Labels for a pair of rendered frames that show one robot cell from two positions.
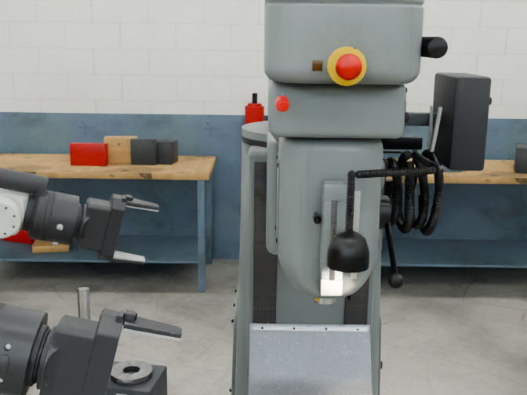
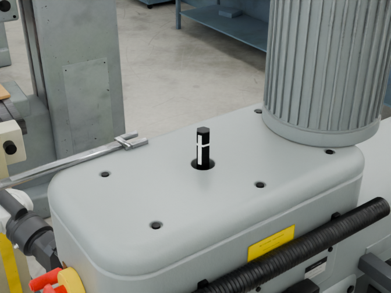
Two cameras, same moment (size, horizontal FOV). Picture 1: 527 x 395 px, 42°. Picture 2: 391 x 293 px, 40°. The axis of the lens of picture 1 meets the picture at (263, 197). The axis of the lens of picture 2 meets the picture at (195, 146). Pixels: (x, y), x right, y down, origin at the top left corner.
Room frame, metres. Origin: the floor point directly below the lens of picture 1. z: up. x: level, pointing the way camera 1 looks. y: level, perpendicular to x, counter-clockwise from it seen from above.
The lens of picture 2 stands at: (0.93, -0.69, 2.33)
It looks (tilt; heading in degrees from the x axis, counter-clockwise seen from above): 31 degrees down; 55
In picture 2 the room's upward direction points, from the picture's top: straight up
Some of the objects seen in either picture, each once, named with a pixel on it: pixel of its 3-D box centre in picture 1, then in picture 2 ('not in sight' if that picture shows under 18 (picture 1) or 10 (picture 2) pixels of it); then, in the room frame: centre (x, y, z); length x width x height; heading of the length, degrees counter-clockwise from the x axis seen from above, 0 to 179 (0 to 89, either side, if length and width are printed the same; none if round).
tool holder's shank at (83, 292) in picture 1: (84, 313); not in sight; (1.37, 0.37, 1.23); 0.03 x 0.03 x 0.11
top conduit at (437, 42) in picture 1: (407, 45); (280, 258); (1.37, -0.27, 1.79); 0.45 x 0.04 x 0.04; 0
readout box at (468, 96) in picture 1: (460, 119); not in sight; (1.64, -0.46, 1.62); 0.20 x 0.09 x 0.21; 0
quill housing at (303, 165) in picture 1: (328, 209); not in sight; (1.34, -0.13, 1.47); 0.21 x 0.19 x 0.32; 90
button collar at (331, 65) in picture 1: (347, 66); (71, 288); (1.11, -0.13, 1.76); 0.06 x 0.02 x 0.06; 90
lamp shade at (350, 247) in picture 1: (348, 248); not in sight; (1.14, -0.15, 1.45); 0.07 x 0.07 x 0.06
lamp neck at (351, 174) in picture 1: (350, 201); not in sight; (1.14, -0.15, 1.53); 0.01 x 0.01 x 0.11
